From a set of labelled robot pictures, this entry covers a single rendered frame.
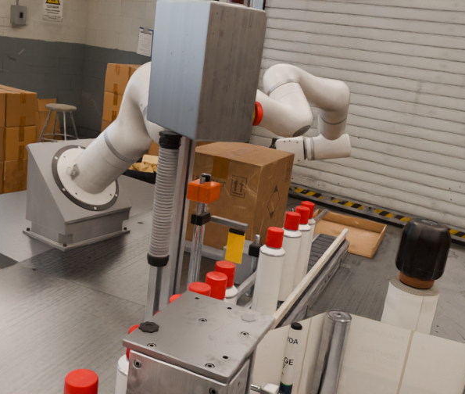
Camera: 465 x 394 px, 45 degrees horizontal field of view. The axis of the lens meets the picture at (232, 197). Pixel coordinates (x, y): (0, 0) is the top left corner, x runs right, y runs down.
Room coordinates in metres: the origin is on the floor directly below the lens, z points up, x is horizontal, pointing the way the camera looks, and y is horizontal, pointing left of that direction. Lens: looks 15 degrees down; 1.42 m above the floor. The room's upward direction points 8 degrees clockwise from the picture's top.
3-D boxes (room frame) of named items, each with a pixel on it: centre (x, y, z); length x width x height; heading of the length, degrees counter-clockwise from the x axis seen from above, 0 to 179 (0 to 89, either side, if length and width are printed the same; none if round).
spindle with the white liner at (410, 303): (0.92, -0.34, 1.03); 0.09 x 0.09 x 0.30
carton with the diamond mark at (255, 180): (1.68, -0.01, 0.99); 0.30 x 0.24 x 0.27; 158
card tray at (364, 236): (1.88, -0.40, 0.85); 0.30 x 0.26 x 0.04; 159
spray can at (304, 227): (1.25, -0.17, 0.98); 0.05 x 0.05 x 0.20
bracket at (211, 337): (0.52, 0.01, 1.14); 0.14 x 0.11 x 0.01; 159
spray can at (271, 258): (1.06, -0.10, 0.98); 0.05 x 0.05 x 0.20
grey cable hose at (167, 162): (0.83, 0.10, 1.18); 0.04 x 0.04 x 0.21
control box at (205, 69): (0.87, 0.07, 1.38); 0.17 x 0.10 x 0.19; 34
